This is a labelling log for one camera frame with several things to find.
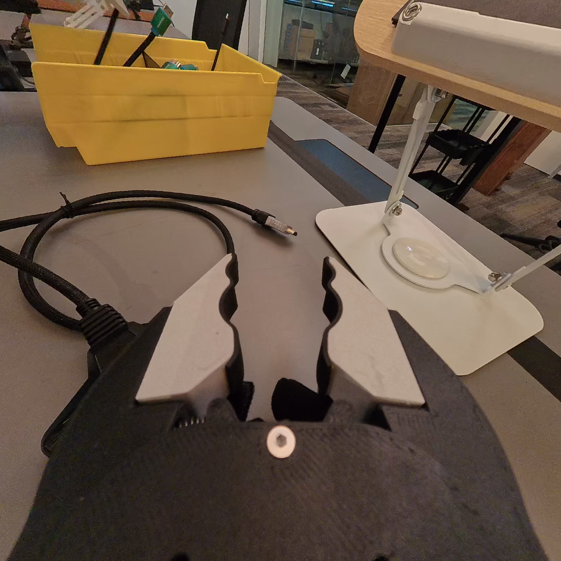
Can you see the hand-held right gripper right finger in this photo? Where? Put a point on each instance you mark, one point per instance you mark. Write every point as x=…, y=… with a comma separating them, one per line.
x=368, y=350

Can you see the yellow plastic bin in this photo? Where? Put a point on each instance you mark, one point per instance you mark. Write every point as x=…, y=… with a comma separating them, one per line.
x=153, y=122

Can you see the brown cardboard box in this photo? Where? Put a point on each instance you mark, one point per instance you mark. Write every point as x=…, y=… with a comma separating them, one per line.
x=372, y=96

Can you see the brown wooden pillar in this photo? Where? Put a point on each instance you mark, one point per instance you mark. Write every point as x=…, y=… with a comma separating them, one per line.
x=512, y=157

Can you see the white metal board stand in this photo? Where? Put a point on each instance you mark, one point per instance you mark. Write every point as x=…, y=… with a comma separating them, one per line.
x=96, y=13
x=438, y=315

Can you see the black utility cart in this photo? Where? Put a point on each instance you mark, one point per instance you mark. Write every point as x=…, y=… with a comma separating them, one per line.
x=451, y=149

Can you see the black desk frame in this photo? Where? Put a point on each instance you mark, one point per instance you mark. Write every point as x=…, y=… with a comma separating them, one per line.
x=386, y=114

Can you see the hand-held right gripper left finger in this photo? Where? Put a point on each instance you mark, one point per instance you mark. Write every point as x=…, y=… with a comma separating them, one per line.
x=193, y=342

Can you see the black bin divider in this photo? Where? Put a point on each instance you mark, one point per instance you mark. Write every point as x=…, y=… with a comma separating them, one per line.
x=151, y=62

